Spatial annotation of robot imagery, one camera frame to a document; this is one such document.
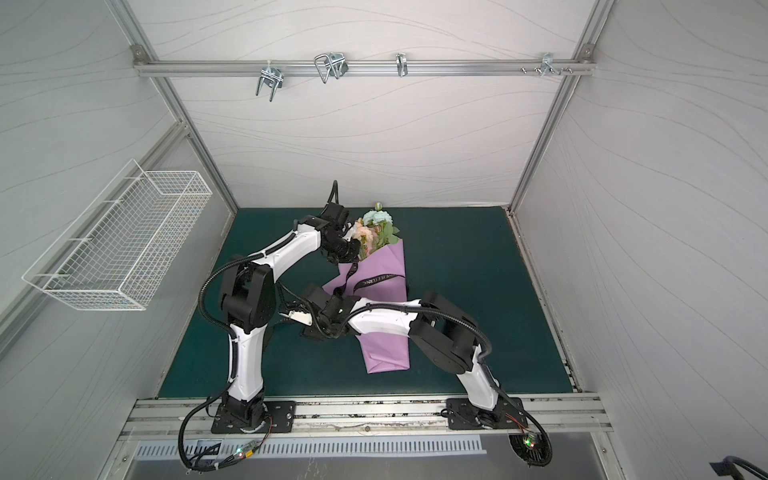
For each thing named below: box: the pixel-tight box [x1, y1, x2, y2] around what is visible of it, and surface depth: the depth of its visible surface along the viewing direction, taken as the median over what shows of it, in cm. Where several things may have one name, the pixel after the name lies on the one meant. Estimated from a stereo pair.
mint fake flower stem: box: [362, 202, 400, 250], surface depth 110 cm
